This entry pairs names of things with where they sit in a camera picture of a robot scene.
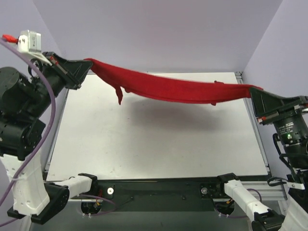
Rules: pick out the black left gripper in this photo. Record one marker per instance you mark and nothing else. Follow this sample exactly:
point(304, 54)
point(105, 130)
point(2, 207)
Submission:
point(64, 72)

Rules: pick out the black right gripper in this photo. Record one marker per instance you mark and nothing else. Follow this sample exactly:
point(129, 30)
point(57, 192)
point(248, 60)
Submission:
point(278, 113)

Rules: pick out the red t-shirt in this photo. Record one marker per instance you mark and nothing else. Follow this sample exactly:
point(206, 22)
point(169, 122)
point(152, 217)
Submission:
point(168, 89)

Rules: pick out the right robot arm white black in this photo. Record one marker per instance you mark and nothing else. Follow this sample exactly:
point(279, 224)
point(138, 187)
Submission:
point(278, 204)

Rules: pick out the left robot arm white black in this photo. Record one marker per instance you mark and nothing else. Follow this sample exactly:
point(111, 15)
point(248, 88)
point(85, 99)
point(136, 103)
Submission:
point(22, 133)

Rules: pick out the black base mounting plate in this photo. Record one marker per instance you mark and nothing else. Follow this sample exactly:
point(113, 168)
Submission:
point(163, 195)

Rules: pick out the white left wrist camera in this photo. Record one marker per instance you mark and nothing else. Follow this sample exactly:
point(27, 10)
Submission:
point(29, 44)

